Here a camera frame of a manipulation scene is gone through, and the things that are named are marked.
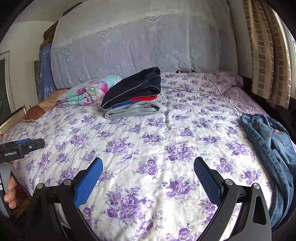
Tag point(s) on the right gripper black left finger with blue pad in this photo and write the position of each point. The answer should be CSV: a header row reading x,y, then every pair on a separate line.
x,y
43,222

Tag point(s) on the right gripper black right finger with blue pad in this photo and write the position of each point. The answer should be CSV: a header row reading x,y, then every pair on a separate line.
x,y
253,222

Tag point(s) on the dark navy track pants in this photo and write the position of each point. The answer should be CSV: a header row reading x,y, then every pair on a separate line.
x,y
145,83

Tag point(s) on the person's left hand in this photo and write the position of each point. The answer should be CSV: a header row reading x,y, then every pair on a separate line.
x,y
10,197

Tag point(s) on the brown orange pillow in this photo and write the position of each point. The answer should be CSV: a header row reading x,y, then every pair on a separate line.
x,y
34,113

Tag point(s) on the blue patterned cloth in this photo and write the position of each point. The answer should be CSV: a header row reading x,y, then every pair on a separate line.
x,y
47,84

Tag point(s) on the blue denim jeans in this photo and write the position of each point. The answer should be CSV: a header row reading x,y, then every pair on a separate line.
x,y
274,147

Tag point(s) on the colourful floral folded blanket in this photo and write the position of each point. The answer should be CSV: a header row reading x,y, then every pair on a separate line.
x,y
89,92

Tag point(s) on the purple floral bed sheet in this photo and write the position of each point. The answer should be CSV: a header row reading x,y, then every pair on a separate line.
x,y
148,189

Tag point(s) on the white lace covered headboard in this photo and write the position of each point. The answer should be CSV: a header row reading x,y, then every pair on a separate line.
x,y
99,38

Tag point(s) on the purple floral pillow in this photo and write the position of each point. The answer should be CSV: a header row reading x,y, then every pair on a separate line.
x,y
221,81

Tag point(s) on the brown checked curtain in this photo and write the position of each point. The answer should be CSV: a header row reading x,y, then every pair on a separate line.
x,y
270,52

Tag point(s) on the grey folded garment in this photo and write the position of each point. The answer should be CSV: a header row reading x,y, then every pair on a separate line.
x,y
139,108

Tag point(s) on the red blue folded garment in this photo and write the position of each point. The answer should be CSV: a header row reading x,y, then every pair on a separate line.
x,y
135,100

